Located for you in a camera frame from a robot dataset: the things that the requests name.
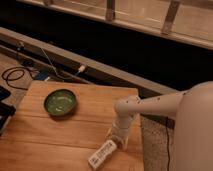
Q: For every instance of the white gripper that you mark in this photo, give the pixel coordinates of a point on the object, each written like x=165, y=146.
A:
x=120, y=128

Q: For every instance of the white labelled plastic bottle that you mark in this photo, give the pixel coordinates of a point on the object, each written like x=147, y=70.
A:
x=99, y=156

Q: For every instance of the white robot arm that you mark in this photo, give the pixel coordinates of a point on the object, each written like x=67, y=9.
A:
x=192, y=111

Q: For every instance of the green ceramic bowl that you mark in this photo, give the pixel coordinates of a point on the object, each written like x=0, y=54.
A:
x=60, y=102

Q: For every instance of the blue box on floor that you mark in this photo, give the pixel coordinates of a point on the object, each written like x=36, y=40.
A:
x=41, y=75

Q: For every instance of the black device at left edge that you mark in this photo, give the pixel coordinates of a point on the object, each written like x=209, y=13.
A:
x=6, y=111

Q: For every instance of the grey metal floor rail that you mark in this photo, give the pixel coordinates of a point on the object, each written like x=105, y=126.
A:
x=94, y=69

